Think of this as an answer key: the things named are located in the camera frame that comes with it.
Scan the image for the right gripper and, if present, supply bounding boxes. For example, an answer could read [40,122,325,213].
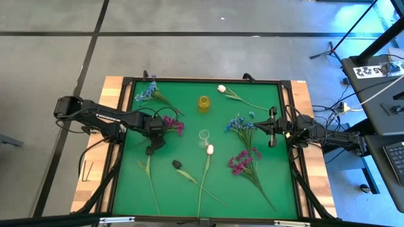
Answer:
[254,106,288,148]

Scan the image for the magenta artificial flower bunch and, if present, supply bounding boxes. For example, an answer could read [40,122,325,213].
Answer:
[228,146,278,212]
[163,115,186,136]

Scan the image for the blue artificial flower bunch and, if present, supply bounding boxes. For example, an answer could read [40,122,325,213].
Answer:
[134,74,186,117]
[224,111,258,152]

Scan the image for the pink white artificial tulip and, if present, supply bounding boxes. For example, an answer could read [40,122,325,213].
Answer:
[197,144,215,218]
[217,84,270,112]

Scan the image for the clear glass vase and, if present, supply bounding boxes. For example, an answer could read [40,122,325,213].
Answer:
[198,129,211,149]

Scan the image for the yellow glass vase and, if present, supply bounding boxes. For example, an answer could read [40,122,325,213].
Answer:
[197,95,211,114]

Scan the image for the green table mat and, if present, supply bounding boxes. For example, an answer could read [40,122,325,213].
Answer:
[112,81,299,220]

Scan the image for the thin metal hex keys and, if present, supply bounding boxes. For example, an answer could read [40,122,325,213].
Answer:
[81,160,94,183]

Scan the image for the black tripod stand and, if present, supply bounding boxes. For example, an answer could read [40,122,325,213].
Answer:
[309,0,379,69]

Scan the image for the black desk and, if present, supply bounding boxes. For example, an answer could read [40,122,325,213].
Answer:
[342,55,404,136]

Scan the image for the white printed label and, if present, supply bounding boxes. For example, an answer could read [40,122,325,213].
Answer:
[352,65,389,79]

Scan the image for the dark desk with keyboard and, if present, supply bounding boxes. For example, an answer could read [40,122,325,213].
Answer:
[364,134,404,214]

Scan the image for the black keyboard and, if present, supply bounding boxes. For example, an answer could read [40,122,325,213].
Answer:
[383,141,404,187]

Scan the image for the black horizontal beam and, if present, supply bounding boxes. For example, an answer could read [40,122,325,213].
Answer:
[0,212,404,227]

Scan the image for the thick black pole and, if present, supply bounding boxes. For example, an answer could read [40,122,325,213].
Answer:
[356,15,404,66]

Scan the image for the grey furniture foot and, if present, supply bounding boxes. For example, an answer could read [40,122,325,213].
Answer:
[0,134,25,148]

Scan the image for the black floor cable bundle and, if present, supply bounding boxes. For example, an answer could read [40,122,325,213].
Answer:
[311,80,350,127]

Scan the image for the black table frame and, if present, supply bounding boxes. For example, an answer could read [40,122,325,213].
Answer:
[105,76,306,223]

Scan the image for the aluminium bracket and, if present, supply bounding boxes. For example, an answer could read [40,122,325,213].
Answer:
[99,216,136,224]
[273,219,312,227]

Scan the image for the white cable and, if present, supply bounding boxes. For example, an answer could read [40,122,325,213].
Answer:
[347,74,404,113]

